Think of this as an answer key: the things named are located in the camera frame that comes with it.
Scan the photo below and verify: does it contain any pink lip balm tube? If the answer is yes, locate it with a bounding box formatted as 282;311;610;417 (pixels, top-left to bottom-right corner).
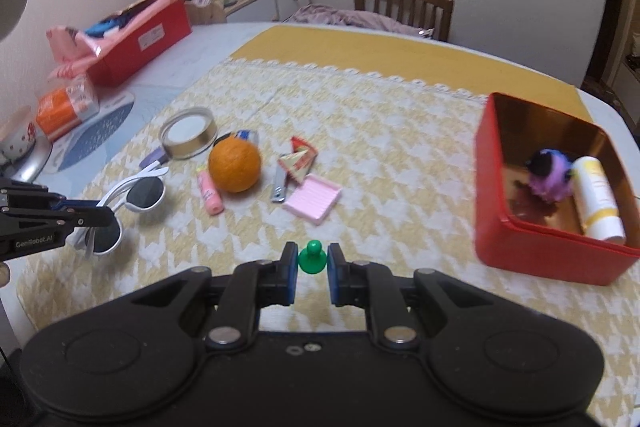
196;167;224;216

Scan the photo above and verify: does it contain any red storage box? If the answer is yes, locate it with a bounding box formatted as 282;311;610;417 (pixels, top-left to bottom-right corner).
86;0;193;88

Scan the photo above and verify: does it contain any silver nail clipper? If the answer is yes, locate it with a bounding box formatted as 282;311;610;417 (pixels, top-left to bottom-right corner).
271;167;291;204

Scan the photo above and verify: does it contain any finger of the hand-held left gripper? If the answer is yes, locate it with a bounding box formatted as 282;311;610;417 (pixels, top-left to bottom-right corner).
47;198;101;214
65;206;114;230

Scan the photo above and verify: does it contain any pale marbled table mat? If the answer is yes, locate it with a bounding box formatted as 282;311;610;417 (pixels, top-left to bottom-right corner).
100;23;281;118

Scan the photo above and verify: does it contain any pink cloth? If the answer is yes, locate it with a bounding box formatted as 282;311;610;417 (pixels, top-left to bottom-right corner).
285;3;441;40

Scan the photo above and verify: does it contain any orange fruit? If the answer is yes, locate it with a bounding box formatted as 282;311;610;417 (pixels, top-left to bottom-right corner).
208;138;262;194

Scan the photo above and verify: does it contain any blue black round object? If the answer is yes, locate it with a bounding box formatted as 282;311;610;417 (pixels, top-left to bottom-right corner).
524;148;573;202

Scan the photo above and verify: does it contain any red beige triangular packet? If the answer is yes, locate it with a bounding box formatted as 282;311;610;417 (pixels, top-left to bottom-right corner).
277;136;318;184

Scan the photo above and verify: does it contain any pink square tray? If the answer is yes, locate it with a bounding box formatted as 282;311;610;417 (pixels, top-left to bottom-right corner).
284;173;343;226

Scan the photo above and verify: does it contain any cardboard box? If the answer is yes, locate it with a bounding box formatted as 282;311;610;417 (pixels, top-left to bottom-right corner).
185;0;228;26

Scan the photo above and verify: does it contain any white yellow bottle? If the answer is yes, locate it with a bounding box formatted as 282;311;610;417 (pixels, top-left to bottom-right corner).
570;155;627;242

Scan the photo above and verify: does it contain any silver plate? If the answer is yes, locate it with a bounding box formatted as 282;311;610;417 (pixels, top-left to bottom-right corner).
0;139;53;182

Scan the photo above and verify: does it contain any green pawn piece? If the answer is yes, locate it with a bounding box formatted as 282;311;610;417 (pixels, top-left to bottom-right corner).
298;239;328;274

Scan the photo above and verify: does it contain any small purple object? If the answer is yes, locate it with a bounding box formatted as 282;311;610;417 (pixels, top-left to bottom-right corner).
140;146;168;168

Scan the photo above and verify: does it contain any red tin box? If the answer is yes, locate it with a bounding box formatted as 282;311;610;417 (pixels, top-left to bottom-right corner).
474;92;640;286

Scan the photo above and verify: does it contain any white bowl with red print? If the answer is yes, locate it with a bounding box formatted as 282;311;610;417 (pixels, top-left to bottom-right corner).
0;106;38;162

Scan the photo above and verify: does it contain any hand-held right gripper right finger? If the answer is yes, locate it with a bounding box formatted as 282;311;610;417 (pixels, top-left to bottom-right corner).
326;243;496;351

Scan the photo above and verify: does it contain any orange packet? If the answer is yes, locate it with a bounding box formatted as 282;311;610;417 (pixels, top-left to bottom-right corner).
36;77;101;142

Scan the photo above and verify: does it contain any yellow tablecloth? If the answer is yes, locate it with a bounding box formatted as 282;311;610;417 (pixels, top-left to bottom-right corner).
227;24;596;125

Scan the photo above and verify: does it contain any blue patterned placemat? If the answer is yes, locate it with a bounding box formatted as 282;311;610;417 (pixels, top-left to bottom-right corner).
55;93;137;172

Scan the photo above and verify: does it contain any round gold tin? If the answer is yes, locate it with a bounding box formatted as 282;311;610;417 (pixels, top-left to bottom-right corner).
159;107;217;160

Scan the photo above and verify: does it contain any pink plastic packaging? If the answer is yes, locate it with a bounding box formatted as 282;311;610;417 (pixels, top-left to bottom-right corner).
46;0;188;80

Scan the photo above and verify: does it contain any yellow white houndstooth mat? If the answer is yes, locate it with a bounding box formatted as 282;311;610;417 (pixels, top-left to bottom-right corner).
15;57;640;408

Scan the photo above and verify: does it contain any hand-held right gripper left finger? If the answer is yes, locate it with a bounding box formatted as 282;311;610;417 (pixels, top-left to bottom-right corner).
132;242;300;350

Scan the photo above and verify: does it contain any small blue white packet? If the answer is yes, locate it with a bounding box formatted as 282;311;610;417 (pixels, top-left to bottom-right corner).
215;129;259;148

